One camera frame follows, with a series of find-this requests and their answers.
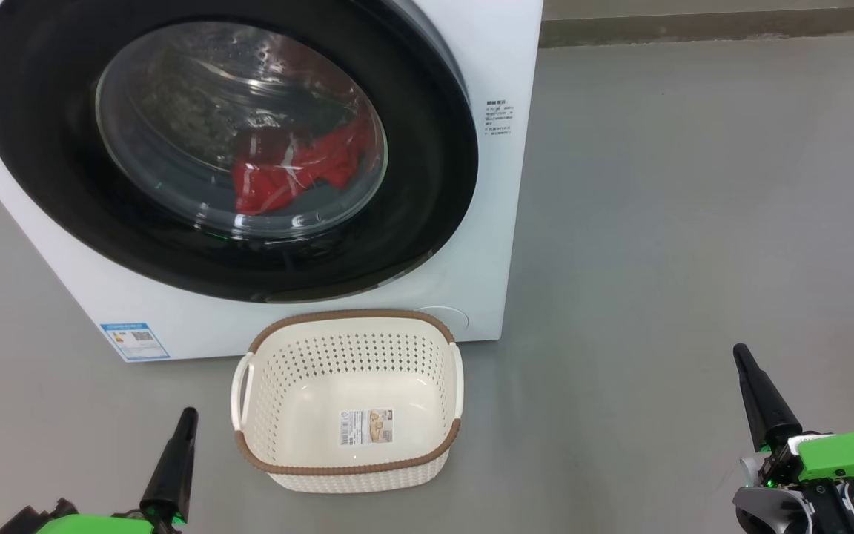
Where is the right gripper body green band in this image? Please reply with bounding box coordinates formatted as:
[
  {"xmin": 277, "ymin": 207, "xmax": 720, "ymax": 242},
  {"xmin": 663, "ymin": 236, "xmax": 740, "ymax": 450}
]
[{"xmin": 757, "ymin": 415, "xmax": 854, "ymax": 494}]

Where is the blue energy label sticker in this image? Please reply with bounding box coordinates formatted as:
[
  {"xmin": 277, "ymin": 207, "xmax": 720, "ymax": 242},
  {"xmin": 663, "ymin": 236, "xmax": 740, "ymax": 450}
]
[{"xmin": 99, "ymin": 322, "xmax": 171, "ymax": 363}]

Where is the round drain filter cover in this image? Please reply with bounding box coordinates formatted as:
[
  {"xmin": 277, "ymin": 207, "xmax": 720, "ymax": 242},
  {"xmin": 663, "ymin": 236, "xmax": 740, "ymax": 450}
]
[{"xmin": 416, "ymin": 306, "xmax": 469, "ymax": 334}]

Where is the white front-load washing machine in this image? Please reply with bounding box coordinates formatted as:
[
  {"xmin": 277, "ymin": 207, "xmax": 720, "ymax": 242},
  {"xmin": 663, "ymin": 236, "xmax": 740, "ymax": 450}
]
[{"xmin": 0, "ymin": 0, "xmax": 545, "ymax": 364}]

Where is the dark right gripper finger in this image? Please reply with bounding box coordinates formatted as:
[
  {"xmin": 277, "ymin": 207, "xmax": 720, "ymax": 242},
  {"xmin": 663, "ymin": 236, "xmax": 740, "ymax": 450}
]
[{"xmin": 733, "ymin": 343, "xmax": 802, "ymax": 449}]

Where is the stainless steel washing machine drum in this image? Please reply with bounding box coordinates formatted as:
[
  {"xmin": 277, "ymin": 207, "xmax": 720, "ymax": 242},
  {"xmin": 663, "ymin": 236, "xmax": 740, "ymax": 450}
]
[{"xmin": 101, "ymin": 22, "xmax": 387, "ymax": 238}]

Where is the cream perforated basket brown rim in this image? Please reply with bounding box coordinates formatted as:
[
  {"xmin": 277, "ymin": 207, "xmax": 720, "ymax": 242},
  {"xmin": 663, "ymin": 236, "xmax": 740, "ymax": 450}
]
[{"xmin": 231, "ymin": 309, "xmax": 465, "ymax": 494}]

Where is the paper product label sticker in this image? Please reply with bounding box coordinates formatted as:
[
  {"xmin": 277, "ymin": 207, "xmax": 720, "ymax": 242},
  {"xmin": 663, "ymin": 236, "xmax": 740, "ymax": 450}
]
[{"xmin": 338, "ymin": 408, "xmax": 394, "ymax": 447}]

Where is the black round washer door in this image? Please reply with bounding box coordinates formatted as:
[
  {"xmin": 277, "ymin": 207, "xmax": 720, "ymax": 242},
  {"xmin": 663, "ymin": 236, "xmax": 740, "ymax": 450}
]
[{"xmin": 0, "ymin": 0, "xmax": 480, "ymax": 303}]

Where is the red and white garment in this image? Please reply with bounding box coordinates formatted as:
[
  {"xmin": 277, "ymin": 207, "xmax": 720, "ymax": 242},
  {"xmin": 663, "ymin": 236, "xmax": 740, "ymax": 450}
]
[{"xmin": 231, "ymin": 119, "xmax": 376, "ymax": 216}]

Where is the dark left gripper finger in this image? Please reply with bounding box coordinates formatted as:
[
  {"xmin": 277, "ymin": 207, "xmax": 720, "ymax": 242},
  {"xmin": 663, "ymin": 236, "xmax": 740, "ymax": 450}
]
[{"xmin": 140, "ymin": 407, "xmax": 199, "ymax": 524}]

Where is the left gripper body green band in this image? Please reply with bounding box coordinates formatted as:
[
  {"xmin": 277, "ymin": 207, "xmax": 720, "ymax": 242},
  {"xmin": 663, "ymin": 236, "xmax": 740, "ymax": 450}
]
[{"xmin": 0, "ymin": 498, "xmax": 183, "ymax": 534}]

